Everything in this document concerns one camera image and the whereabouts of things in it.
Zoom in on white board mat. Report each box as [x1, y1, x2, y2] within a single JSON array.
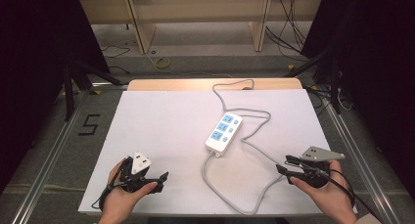
[[77, 89, 358, 216]]

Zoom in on aluminium rail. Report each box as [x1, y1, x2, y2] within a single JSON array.
[[10, 82, 129, 224], [306, 85, 403, 224]]

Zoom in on light wooden shelf unit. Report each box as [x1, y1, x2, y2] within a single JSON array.
[[79, 0, 325, 55]]

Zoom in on black curtain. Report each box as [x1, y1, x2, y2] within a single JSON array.
[[300, 0, 415, 202], [0, 0, 112, 195]]

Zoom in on person's left hand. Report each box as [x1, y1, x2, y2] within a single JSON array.
[[98, 157, 159, 224]]

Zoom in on grey power strip cable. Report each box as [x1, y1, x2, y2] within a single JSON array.
[[201, 78, 286, 216]]

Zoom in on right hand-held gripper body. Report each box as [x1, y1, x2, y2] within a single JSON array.
[[291, 146, 346, 190]]

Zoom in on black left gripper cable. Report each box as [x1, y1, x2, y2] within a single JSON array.
[[90, 157, 129, 212]]

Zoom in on bundle of black hanging cables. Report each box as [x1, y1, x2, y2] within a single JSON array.
[[264, 0, 315, 57]]

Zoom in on yellow coiled cable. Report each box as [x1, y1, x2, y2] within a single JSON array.
[[154, 56, 171, 70]]

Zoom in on white power strip blue sockets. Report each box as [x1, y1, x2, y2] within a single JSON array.
[[205, 112, 244, 158]]

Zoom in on person's right hand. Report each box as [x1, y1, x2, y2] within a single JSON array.
[[289, 159, 358, 224]]

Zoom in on black floor cable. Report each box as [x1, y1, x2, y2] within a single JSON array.
[[100, 43, 132, 75]]

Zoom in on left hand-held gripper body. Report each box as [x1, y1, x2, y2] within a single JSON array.
[[118, 151, 155, 194]]

